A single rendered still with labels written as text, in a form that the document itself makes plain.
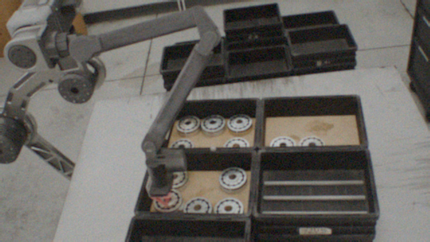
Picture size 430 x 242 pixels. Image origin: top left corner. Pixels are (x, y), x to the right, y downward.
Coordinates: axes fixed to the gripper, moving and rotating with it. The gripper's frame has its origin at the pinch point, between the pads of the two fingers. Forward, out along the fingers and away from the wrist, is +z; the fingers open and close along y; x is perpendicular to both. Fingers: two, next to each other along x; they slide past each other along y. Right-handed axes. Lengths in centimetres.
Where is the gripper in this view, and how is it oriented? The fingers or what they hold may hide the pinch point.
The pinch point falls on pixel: (166, 197)
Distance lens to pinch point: 156.9
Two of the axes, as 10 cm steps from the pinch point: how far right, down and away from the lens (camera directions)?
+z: 1.4, 7.3, 6.7
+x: -9.8, 0.2, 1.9
